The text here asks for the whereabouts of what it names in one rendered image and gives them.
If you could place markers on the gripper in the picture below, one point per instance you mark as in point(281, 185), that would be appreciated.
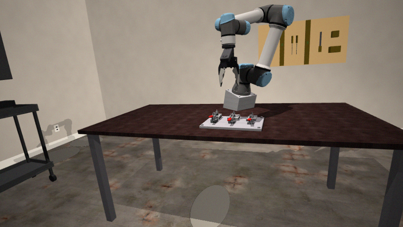
point(231, 63)

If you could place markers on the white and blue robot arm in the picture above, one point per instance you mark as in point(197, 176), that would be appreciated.
point(278, 17)

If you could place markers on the toggle clamp with red handle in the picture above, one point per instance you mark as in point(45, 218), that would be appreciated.
point(213, 117)
point(250, 119)
point(231, 119)

